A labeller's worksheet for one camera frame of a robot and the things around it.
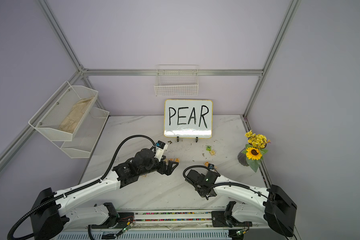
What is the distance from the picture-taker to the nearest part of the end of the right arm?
557 mm

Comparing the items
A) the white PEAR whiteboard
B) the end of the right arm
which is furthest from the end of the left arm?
the white PEAR whiteboard

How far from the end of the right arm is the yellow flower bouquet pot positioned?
256 millimetres

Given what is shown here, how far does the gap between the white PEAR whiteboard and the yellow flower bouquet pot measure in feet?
1.05

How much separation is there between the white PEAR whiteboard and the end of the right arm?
420 mm

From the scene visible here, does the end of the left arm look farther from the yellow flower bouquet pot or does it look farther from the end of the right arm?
the yellow flower bouquet pot

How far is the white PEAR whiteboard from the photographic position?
1.06 metres

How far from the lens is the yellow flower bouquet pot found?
72cm

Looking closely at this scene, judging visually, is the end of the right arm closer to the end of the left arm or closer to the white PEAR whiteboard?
the end of the left arm
